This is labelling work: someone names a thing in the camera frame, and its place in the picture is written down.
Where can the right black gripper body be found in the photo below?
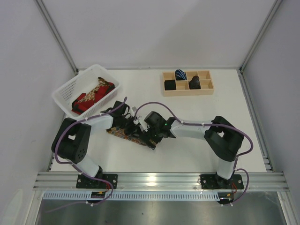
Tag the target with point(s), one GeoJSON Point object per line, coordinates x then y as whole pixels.
{"type": "Point", "coordinates": [147, 135]}

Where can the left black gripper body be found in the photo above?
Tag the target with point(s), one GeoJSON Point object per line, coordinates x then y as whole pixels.
{"type": "Point", "coordinates": [129, 125]}

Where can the colourful patterned tie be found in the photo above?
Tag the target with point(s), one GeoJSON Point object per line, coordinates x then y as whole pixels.
{"type": "Point", "coordinates": [118, 132]}

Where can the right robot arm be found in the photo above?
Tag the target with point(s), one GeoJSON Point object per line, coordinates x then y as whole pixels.
{"type": "Point", "coordinates": [224, 139]}

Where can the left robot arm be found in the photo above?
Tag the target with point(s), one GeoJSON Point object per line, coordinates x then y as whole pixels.
{"type": "Point", "coordinates": [70, 145]}

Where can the beige patterned tie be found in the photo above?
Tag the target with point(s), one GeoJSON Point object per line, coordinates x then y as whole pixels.
{"type": "Point", "coordinates": [91, 95]}

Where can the red tie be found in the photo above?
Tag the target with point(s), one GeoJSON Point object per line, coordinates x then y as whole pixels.
{"type": "Point", "coordinates": [80, 108]}

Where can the rolled black tie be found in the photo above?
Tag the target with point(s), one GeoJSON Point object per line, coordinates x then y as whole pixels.
{"type": "Point", "coordinates": [170, 85]}

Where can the white plastic basket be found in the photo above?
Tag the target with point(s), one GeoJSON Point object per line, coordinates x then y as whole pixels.
{"type": "Point", "coordinates": [84, 82]}

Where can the rolled dark brown tie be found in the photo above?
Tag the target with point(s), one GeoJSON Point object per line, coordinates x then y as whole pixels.
{"type": "Point", "coordinates": [194, 83]}

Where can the rolled blue striped tie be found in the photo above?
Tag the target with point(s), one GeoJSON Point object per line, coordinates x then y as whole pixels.
{"type": "Point", "coordinates": [180, 75]}

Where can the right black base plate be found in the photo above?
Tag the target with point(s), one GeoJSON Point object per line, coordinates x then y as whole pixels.
{"type": "Point", "coordinates": [208, 180]}

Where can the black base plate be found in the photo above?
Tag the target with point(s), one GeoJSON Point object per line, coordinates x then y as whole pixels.
{"type": "Point", "coordinates": [208, 180]}
{"type": "Point", "coordinates": [86, 183]}

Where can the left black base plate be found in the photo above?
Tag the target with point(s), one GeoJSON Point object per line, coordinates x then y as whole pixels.
{"type": "Point", "coordinates": [86, 183]}

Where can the aluminium mounting rail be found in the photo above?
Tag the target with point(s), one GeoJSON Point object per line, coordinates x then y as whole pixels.
{"type": "Point", "coordinates": [130, 181]}

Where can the white slotted cable duct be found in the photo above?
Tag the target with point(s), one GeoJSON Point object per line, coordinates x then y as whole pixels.
{"type": "Point", "coordinates": [131, 195]}

